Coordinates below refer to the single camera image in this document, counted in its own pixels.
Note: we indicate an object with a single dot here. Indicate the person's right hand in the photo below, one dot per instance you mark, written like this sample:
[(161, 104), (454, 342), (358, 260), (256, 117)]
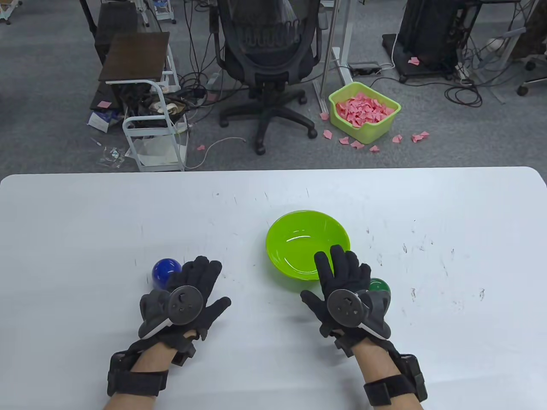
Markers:
[(342, 269)]

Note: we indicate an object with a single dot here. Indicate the person's left hand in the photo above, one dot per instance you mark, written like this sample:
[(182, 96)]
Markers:
[(209, 282)]

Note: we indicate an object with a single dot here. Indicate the green dome cup cover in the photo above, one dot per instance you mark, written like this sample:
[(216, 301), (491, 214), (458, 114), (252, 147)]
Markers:
[(379, 285)]

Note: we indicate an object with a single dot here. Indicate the blue dome cup cover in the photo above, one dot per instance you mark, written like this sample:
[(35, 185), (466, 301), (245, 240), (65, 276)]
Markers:
[(164, 271)]

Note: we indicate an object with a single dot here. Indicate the lime green bowl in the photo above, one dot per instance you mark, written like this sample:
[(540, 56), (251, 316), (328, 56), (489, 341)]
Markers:
[(299, 239)]

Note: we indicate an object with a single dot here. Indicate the person's left forearm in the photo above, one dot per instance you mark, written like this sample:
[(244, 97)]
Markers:
[(147, 363)]

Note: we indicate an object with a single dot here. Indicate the person's right forearm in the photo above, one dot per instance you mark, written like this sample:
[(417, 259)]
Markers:
[(372, 358)]

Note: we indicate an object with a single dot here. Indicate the black round tracking controller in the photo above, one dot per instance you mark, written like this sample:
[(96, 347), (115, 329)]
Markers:
[(348, 309), (184, 305)]

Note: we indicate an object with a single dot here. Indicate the lime green plastic bin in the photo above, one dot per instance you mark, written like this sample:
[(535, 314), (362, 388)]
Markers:
[(372, 130)]

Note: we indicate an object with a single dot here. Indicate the clear plastic bag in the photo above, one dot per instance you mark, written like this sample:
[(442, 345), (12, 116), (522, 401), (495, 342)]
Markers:
[(112, 157)]

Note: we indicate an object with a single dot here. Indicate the pile of pink papers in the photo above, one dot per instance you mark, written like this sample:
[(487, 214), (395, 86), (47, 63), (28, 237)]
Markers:
[(363, 109)]

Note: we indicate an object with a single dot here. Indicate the white metal utility cart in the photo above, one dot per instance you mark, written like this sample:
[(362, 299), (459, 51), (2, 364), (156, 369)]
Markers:
[(128, 132)]

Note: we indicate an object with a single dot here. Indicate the small pen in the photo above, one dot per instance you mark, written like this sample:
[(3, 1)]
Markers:
[(95, 142)]

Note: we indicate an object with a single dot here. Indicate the white and blue carton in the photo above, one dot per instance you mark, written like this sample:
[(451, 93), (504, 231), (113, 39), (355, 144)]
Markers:
[(99, 122)]

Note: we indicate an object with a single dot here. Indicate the grey floor socket box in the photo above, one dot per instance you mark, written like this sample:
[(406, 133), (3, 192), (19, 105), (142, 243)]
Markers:
[(364, 68)]

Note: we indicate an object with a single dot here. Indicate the pink sticky note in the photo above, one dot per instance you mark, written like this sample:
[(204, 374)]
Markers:
[(104, 103)]

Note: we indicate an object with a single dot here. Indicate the flat black laptop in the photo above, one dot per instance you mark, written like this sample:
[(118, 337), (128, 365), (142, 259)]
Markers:
[(100, 92)]

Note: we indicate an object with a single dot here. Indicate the black mesh office chair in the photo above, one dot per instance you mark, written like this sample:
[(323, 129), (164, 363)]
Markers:
[(267, 51)]

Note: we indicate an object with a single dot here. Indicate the brown wooden board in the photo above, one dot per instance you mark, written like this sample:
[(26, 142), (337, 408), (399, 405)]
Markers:
[(134, 57)]

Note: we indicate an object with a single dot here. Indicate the black equipment stand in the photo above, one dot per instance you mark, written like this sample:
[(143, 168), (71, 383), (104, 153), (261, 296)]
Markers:
[(427, 30)]

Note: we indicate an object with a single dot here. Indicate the grey chair wheel base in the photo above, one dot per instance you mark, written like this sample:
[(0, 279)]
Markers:
[(532, 82)]

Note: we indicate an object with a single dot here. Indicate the white wheeled rack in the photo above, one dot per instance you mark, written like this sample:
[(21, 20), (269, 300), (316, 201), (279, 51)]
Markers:
[(5, 13), (164, 13)]

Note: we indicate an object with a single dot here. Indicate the dark brown side table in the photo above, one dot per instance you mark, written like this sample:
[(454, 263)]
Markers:
[(115, 21)]

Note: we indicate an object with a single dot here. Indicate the white desk frame leg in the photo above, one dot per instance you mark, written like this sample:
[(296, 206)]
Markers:
[(344, 25)]

